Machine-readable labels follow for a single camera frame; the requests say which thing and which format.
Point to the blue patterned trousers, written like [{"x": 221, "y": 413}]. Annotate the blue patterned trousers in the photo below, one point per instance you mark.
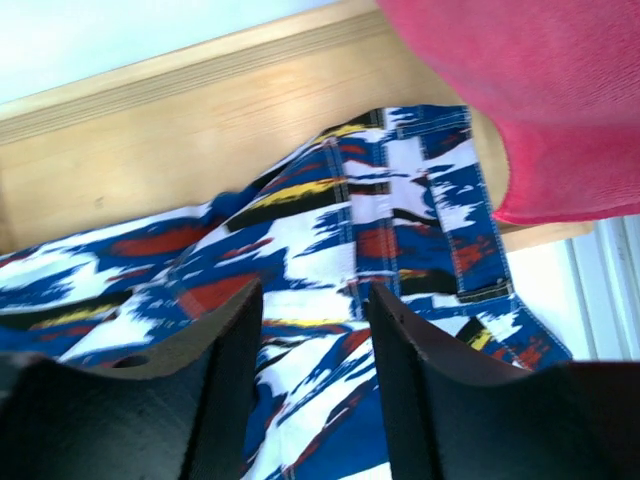
[{"x": 395, "y": 196}]

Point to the wooden clothes rack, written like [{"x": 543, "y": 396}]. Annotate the wooden clothes rack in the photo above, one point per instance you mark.
[{"x": 179, "y": 128}]

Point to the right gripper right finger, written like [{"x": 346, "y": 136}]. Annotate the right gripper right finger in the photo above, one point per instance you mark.
[{"x": 451, "y": 412}]

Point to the pink cloth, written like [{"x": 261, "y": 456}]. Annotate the pink cloth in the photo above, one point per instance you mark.
[{"x": 560, "y": 82}]

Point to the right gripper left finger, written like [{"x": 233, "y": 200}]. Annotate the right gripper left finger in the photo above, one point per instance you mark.
[{"x": 177, "y": 410}]

